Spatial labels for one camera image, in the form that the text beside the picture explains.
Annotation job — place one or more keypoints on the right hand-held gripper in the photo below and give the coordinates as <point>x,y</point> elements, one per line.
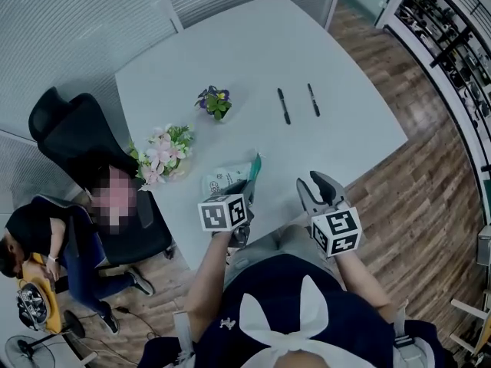
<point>337,230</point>

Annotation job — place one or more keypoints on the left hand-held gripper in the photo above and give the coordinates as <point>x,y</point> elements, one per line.
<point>220,213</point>

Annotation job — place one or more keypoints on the green patterned pencil pouch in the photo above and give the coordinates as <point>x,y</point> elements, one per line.
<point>222,176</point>

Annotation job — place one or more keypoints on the black pen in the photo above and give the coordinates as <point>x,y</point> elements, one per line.
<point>314,100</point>
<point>284,106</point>

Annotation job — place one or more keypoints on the person's right forearm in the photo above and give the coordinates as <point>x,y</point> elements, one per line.
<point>364,282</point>

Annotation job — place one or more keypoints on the person's left forearm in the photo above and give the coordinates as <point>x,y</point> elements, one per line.
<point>209,282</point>

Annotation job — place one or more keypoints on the pink flowers in cream pot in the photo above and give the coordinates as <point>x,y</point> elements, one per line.
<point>163,155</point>

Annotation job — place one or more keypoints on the small purple flower plant pot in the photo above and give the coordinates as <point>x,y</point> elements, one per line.
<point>215,104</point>

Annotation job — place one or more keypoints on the pink paper bag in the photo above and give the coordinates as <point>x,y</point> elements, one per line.
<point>115,194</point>

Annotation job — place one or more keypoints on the person's navy top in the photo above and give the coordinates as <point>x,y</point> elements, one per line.
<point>345,320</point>

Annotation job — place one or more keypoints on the white hair bow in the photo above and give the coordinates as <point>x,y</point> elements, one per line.
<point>291,339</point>

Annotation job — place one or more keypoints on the white box unit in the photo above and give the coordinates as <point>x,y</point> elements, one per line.
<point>484,245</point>

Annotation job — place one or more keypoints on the black office chair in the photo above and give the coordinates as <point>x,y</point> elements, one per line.
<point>73,132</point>

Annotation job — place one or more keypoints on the black metal railing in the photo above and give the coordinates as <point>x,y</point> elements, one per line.
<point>452,44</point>

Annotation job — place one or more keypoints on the black round stand base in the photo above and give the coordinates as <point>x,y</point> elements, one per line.
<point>74,323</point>

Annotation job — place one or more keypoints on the yellow round table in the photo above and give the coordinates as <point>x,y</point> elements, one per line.
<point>50,305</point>

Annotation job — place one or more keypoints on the grey round basket of gear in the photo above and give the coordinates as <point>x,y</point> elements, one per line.
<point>32,307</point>

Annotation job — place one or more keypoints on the black floor fan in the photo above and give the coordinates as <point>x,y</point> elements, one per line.
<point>28,349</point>

